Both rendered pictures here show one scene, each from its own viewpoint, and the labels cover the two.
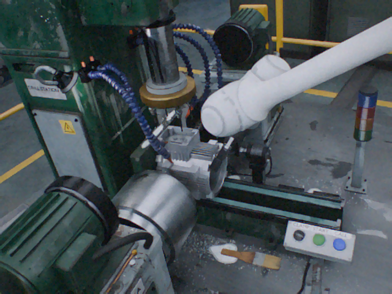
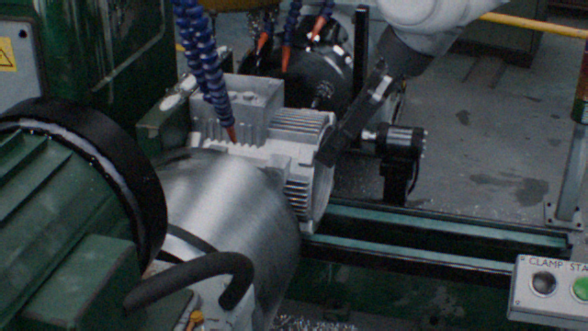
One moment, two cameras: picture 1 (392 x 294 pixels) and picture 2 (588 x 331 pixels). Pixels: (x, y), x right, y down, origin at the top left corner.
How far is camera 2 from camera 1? 0.38 m
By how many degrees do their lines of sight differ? 12
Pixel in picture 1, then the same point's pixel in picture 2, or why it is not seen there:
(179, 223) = (272, 267)
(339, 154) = (521, 165)
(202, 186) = (295, 202)
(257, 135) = (371, 124)
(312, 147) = (471, 154)
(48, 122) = not seen: outside the picture
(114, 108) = (104, 22)
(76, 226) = (73, 219)
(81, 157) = not seen: hidden behind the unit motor
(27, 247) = not seen: outside the picture
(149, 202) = (207, 211)
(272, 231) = (437, 301)
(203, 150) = (296, 122)
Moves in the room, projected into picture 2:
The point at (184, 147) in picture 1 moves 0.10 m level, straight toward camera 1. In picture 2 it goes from (258, 112) to (276, 144)
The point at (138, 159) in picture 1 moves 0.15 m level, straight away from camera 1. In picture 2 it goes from (154, 132) to (132, 92)
